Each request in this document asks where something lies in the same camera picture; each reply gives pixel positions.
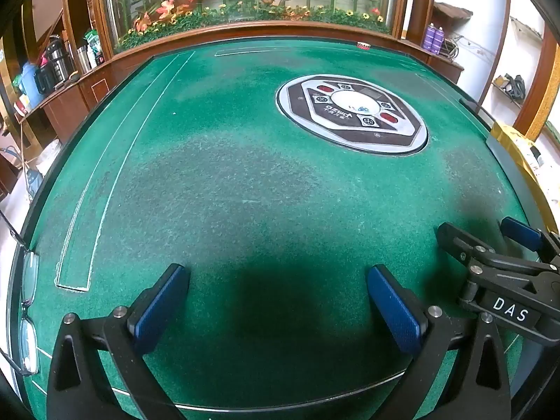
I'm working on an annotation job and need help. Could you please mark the thin-framed eyeglasses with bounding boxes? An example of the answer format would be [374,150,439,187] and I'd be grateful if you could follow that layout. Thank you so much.
[0,210,41,377]

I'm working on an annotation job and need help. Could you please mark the dark tool on wall shelf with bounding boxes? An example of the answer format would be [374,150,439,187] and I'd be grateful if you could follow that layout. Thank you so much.
[492,73,529,106]

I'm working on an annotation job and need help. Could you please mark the brown wooden shelf piece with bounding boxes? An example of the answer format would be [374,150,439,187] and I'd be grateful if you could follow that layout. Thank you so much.
[433,2,474,23]

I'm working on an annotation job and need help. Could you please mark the cardboard box yellow tape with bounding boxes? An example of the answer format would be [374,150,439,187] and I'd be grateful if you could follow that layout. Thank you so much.
[486,121,560,250]

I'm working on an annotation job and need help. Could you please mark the tangled cables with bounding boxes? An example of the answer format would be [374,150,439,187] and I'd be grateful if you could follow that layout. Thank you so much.
[442,35,465,58]

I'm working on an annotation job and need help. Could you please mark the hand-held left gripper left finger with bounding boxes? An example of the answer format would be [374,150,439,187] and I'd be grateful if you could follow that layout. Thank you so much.
[46,263,192,420]

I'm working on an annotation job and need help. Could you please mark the green white bottle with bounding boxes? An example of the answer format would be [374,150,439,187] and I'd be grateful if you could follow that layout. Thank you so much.
[85,30,104,68]

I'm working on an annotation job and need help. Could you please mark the wooden side cabinet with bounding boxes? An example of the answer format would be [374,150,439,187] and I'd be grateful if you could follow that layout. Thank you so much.
[15,35,154,149]

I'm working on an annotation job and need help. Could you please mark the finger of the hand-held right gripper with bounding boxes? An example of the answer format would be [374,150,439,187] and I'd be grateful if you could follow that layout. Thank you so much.
[436,222,553,292]
[500,216,560,265]

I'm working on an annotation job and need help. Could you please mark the small black container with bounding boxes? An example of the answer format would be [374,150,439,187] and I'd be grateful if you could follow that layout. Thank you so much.
[35,68,56,96]

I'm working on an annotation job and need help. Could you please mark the blue plastic container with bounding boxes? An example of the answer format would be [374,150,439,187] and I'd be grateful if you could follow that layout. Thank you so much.
[20,62,44,106]

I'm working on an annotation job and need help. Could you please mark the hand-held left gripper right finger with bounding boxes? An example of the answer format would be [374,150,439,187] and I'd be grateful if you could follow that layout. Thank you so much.
[365,264,512,420]

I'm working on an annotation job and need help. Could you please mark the round table control panel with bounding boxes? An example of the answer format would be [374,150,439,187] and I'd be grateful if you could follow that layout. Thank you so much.
[275,74,428,156]

